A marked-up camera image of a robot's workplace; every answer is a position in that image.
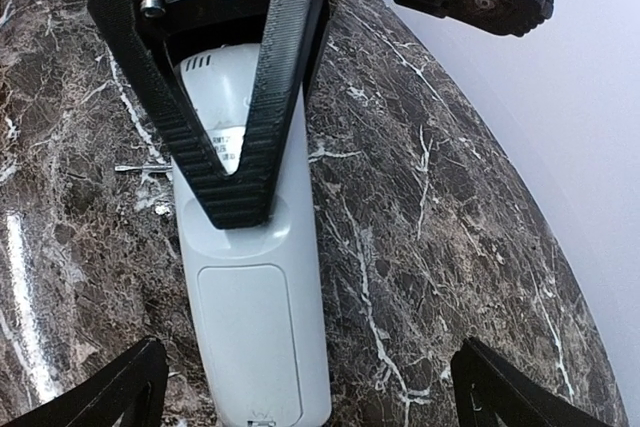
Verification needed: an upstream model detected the white remote control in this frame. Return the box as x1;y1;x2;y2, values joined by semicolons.
169;44;334;427

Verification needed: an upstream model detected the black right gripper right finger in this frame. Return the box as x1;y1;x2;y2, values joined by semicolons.
450;336;612;426

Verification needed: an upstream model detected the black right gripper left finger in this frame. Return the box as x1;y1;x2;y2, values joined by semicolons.
7;336;168;426

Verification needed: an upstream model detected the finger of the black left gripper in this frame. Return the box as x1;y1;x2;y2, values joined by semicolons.
88;0;328;229

